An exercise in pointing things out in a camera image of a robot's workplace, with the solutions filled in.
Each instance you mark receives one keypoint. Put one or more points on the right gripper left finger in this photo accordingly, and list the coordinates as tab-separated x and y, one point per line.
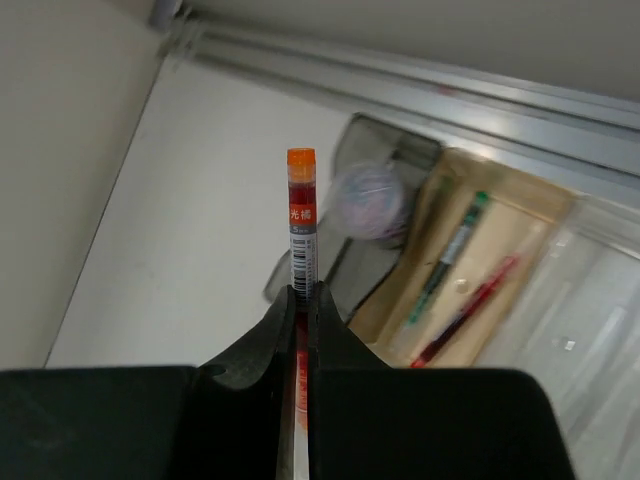
219	420

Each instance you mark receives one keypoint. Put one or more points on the grey transparent container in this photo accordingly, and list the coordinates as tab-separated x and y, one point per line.
353	268

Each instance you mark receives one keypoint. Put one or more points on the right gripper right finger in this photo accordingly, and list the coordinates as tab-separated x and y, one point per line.
368	420

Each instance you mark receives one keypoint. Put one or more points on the green pen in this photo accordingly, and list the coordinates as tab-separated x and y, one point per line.
453	249

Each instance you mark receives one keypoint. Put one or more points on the orange red pen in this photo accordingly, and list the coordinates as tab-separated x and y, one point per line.
301	169

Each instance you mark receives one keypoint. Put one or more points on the aluminium rail right side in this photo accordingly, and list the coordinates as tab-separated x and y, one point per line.
596	130

